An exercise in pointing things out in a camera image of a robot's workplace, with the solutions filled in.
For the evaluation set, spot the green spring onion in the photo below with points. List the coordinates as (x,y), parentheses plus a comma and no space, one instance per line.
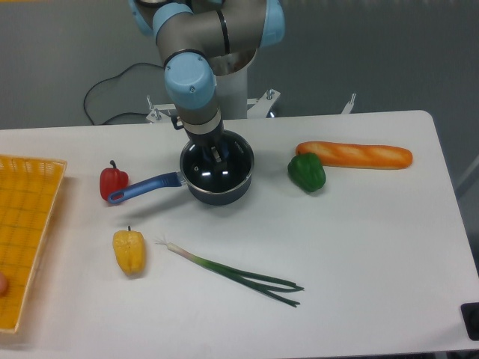
(269,286)

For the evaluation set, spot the black device at table edge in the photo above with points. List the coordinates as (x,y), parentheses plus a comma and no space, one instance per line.
(470,313)

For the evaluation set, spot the yellow bell pepper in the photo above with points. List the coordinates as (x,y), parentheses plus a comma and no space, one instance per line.
(130,251)

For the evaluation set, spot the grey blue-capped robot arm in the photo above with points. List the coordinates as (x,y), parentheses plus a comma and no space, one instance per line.
(187,39)

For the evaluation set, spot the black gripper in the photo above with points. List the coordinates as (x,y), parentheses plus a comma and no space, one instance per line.
(212,148)

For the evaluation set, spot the yellow woven basket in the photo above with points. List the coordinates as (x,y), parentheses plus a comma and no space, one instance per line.
(29,188)

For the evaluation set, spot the dark blue saucepan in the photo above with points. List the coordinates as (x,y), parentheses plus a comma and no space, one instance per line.
(176,179)

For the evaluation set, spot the glass lid with blue knob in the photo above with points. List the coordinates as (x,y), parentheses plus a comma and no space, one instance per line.
(199,173)

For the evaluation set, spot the green bell pepper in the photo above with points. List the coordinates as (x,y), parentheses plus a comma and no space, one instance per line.
(306,170)

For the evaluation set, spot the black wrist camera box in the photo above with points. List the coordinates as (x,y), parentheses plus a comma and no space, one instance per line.
(177,123)

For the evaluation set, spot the red bell pepper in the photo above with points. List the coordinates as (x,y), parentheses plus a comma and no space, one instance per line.
(112,179)

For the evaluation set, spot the white pedestal base frame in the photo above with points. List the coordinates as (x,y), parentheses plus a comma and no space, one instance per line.
(256,108)

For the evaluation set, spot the orange baguette loaf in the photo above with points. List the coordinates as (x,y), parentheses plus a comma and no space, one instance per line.
(364,156)

